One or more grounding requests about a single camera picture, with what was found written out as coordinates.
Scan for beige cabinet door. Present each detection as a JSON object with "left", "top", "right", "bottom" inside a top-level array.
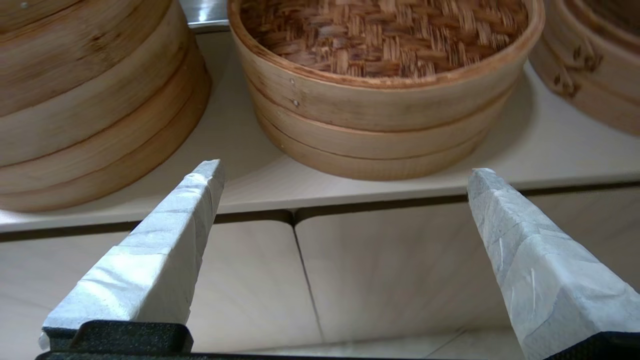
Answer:
[
  {"left": 294, "top": 182, "right": 640, "bottom": 346},
  {"left": 0, "top": 210, "right": 324, "bottom": 360}
]

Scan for woven bamboo steamer lid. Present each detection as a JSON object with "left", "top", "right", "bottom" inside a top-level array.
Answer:
[{"left": 226, "top": 0, "right": 546, "bottom": 134}]

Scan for stack of bamboo steamers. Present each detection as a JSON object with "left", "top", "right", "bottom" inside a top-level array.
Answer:
[{"left": 0, "top": 0, "right": 212, "bottom": 214}]

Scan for grey wrapped left gripper right finger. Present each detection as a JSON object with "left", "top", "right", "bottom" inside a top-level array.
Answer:
[{"left": 467, "top": 168, "right": 640, "bottom": 360}]

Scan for grey wrapped left gripper left finger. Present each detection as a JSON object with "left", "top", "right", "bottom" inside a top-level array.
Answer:
[{"left": 39, "top": 159, "right": 226, "bottom": 351}]

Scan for right bamboo steamer basket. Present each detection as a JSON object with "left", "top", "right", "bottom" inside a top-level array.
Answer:
[{"left": 528, "top": 0, "right": 640, "bottom": 137}]

